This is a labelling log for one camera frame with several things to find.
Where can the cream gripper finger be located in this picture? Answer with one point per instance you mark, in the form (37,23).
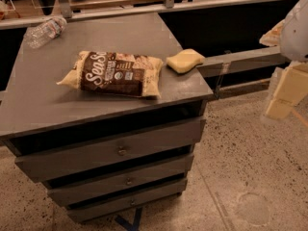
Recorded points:
(289,90)
(272,37)

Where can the clear plastic water bottle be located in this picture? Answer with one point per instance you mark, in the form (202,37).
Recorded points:
(38,36)

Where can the middle grey drawer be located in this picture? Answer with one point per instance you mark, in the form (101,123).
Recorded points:
(129,179)

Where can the brown chip bag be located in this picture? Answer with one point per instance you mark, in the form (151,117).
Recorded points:
(115,73)

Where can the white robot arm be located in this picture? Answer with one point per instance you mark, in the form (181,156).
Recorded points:
(291,36)

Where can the grey drawer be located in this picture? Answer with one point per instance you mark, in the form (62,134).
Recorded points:
(55,164)
(129,179)
(130,200)

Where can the top grey drawer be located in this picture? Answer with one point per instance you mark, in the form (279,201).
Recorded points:
(55,164)

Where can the yellow sponge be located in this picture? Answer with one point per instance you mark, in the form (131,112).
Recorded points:
(185,60)

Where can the grey drawer cabinet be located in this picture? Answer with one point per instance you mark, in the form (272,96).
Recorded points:
(38,115)

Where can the metal railing frame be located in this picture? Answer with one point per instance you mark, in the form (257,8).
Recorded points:
(208,26)

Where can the bottom grey drawer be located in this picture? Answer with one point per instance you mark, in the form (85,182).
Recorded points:
(130,200)

